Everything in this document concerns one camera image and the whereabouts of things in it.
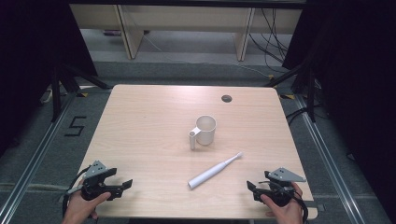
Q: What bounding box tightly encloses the white cup with handle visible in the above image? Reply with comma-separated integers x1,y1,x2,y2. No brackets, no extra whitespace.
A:
188,115,218,151

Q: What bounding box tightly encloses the aluminium floor rail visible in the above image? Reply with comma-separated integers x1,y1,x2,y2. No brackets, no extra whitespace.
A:
292,93,366,224
0,91,78,224

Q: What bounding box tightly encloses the black floor cable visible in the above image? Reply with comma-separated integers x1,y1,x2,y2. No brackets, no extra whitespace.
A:
285,105,325,126

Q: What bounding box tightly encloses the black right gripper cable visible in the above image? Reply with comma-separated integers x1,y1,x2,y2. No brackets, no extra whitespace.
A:
290,186,310,224

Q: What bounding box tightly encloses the person's right hand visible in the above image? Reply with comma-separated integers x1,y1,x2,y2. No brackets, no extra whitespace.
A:
260,181,304,224

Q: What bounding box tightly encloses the dark curtain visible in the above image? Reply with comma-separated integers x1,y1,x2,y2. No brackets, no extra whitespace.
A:
281,0,396,216
0,0,99,157

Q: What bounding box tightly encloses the thin white floor cable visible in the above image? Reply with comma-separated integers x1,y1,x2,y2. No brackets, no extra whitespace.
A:
142,32,273,78

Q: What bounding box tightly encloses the person's left hand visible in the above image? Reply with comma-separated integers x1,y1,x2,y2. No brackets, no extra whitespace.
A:
61,189,112,224

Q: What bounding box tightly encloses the white electric toothbrush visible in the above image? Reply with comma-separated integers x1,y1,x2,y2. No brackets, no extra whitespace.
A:
187,151,244,190

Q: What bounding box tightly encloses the black metal stand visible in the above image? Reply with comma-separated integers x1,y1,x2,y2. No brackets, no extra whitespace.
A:
49,61,112,123
263,60,318,123

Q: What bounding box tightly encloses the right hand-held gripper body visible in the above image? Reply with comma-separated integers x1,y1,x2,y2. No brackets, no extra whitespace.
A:
253,167,307,208

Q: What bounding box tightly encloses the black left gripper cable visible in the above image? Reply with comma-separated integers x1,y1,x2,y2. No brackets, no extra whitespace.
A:
61,166,92,220

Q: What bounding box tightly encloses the bundle of black cables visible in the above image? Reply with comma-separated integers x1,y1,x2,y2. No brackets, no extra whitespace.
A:
247,8,291,74

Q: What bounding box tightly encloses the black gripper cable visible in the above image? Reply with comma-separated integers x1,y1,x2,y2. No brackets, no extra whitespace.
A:
61,166,92,220
290,186,310,224

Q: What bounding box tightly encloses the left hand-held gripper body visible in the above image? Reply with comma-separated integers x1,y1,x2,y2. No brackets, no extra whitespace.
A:
65,160,123,202

